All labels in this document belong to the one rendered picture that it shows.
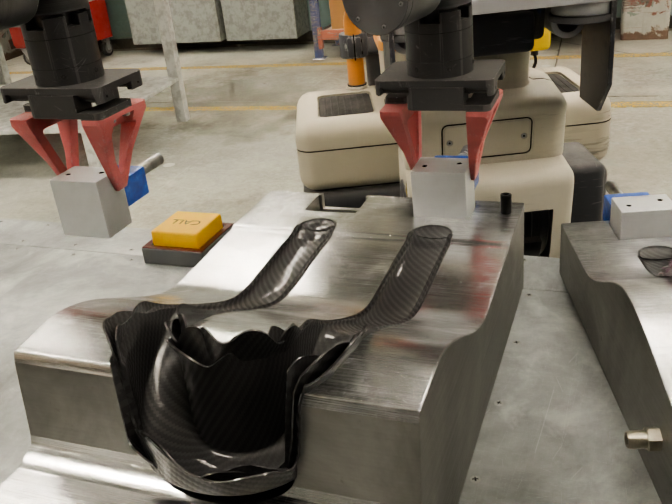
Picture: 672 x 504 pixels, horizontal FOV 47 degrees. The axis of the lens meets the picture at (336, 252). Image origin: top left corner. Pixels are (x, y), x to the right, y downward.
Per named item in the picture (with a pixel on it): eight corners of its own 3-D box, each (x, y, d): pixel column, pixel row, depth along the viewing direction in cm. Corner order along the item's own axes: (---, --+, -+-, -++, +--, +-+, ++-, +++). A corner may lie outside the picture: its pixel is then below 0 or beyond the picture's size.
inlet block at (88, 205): (143, 182, 81) (133, 132, 78) (185, 184, 79) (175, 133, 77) (64, 235, 70) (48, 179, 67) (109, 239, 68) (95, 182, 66)
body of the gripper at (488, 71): (493, 102, 63) (491, 9, 60) (374, 102, 67) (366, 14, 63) (506, 79, 68) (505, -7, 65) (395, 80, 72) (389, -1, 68)
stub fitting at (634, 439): (654, 441, 49) (622, 442, 50) (656, 421, 49) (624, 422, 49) (661, 456, 48) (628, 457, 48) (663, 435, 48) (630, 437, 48)
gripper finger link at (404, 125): (462, 192, 67) (458, 88, 63) (384, 189, 70) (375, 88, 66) (477, 164, 73) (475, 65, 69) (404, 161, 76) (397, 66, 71)
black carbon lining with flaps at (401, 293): (303, 236, 74) (291, 142, 70) (469, 248, 69) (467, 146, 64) (79, 485, 45) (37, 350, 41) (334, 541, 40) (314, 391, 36)
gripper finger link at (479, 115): (491, 194, 67) (489, 87, 62) (411, 190, 69) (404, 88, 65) (505, 164, 72) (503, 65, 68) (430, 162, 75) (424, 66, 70)
